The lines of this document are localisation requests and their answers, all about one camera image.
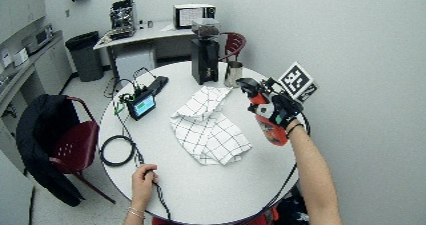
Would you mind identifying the silver microwave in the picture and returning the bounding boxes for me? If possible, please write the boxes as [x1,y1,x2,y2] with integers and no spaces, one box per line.
[19,23,55,55]

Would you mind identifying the small black monitor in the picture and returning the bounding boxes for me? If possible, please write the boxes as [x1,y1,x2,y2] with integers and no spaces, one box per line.
[124,89,158,121]

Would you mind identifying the black wristband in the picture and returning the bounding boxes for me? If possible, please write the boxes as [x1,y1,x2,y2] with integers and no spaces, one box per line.
[284,122,306,139]

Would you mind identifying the black trash bin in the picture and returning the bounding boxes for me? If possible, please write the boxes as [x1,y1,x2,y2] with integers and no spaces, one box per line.
[63,30,105,83]

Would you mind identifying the red chair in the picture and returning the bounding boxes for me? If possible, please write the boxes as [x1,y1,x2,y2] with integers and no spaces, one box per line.
[216,31,247,63]
[46,96,116,205]

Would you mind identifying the thin black cable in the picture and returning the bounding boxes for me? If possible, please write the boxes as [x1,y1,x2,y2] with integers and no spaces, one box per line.
[111,99,172,220]

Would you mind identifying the white under-desk cabinet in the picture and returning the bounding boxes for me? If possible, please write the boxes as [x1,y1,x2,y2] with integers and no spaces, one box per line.
[114,47,158,83]

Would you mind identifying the white checked cloth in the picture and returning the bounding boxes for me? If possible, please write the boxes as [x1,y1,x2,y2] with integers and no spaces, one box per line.
[168,85,252,167]

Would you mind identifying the coiled black cable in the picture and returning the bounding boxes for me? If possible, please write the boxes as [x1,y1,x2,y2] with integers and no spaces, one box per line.
[98,134,136,168]

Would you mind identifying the black coffee grinder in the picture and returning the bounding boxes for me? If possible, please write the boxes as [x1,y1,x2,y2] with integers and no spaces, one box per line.
[190,17,222,86]

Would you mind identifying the grey wall cabinet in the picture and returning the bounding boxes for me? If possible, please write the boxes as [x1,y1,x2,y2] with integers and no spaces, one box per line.
[0,0,47,45]

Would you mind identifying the white box appliance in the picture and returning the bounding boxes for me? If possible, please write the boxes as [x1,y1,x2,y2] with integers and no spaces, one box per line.
[171,3,218,30]

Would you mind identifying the white marker cube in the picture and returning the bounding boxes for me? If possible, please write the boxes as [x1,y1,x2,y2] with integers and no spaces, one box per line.
[275,61,319,103]

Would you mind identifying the metal milk pitcher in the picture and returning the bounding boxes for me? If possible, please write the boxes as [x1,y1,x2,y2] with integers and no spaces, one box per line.
[222,60,244,88]

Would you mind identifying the black glove cable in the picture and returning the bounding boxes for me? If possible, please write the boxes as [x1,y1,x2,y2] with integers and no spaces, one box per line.
[258,113,311,216]

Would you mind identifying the orange spray bottle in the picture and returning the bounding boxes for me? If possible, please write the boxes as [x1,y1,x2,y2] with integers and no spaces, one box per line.
[235,77,290,147]

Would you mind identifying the grey counter cabinet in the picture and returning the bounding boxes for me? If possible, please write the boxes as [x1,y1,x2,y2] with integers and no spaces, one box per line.
[0,29,74,173]

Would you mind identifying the silver bracelet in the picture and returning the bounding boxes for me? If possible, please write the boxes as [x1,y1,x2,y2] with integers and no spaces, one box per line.
[126,206,146,219]

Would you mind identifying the black jacket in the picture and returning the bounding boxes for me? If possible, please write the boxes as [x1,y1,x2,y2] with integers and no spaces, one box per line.
[14,93,86,208]

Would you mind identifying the grey desk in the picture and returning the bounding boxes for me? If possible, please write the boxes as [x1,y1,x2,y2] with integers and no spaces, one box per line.
[91,20,196,81]

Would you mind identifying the green cable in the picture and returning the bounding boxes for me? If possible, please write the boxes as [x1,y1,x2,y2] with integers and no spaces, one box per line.
[111,99,127,117]

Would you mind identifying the black box device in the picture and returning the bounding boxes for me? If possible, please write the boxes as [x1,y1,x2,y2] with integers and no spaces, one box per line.
[146,75,170,97]

